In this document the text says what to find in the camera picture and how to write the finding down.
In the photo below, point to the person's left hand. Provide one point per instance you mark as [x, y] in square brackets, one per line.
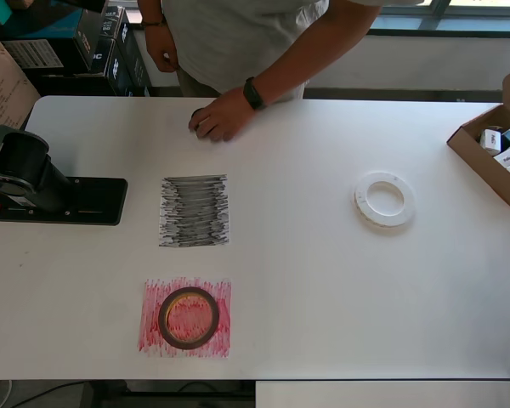
[223, 117]

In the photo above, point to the person's right hand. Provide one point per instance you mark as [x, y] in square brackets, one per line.
[163, 49]

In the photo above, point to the black tape roll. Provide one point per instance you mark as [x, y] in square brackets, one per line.
[196, 113]

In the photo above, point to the white tape roll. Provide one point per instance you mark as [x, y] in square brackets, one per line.
[361, 212]

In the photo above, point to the red tape roll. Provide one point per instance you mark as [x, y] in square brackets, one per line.
[162, 319]

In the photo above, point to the person's right forearm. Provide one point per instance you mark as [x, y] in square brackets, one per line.
[151, 10]

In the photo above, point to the person's left forearm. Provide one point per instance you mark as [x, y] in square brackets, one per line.
[306, 59]

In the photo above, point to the black AOC carton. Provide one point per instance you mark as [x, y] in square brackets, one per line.
[132, 59]
[68, 85]

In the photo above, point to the black wristwatch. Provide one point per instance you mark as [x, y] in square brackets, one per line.
[255, 95]

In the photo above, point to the black box with white print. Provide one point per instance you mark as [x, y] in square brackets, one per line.
[115, 21]

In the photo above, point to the person in grey t-shirt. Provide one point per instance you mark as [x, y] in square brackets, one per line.
[229, 42]

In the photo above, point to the black box with orange print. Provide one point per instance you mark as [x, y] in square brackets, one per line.
[87, 38]

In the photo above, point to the black scribbled paper sheet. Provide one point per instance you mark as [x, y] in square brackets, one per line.
[195, 212]

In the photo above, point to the teal cardboard box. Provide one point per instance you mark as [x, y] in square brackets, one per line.
[38, 23]

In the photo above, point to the black box with striped label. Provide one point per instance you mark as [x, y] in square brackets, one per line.
[34, 53]

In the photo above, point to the brown cardboard box with handwriting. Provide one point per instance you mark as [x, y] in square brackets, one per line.
[0, 85]

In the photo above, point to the red scribbled paper sheet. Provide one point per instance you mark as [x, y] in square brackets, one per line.
[153, 340]

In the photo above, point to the open brown cardboard box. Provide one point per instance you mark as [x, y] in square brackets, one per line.
[463, 136]

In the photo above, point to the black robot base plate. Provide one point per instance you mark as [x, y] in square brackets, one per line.
[102, 200]

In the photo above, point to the dark window frame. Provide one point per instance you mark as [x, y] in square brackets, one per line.
[472, 30]

